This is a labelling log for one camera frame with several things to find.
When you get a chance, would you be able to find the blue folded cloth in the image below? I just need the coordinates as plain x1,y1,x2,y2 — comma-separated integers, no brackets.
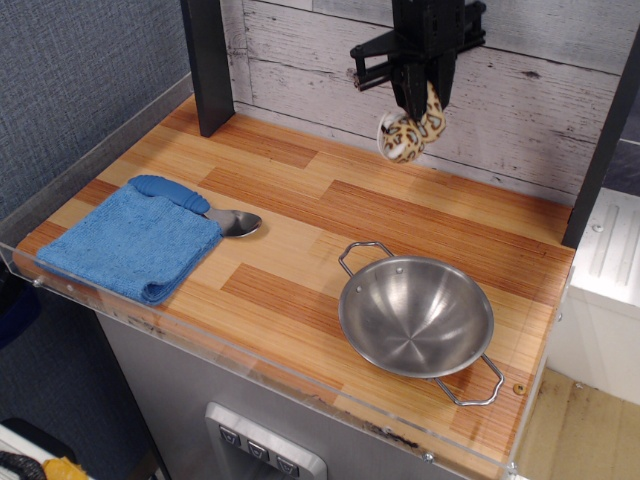
37,184,223,305

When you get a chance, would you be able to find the blue handled metal spoon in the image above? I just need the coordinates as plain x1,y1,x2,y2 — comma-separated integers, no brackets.
128,175,262,238

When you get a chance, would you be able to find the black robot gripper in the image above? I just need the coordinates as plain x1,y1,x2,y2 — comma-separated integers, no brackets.
350,1,487,121

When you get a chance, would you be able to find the stainless steel two-handled pot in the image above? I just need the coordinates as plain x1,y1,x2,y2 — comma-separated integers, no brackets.
338,243,495,387

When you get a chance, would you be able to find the leopard print plush toy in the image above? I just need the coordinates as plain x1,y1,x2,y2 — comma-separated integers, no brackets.
377,81,446,164

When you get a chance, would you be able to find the white grooved side cabinet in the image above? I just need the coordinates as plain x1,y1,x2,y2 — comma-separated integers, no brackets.
547,188,639,404

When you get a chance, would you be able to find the yellow object at bottom left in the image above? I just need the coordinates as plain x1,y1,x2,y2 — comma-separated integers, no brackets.
42,457,89,480

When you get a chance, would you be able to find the silver cabinet with button panel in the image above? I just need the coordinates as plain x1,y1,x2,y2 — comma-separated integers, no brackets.
99,315,505,479

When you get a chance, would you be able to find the dark left vertical post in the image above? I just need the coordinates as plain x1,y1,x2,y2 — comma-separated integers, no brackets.
180,0,235,137

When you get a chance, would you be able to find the dark right vertical post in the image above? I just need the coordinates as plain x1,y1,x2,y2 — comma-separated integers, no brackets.
562,1,639,248

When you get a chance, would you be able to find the dark vertical post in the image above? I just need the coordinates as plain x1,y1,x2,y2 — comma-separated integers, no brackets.
562,1,639,248
180,0,235,137

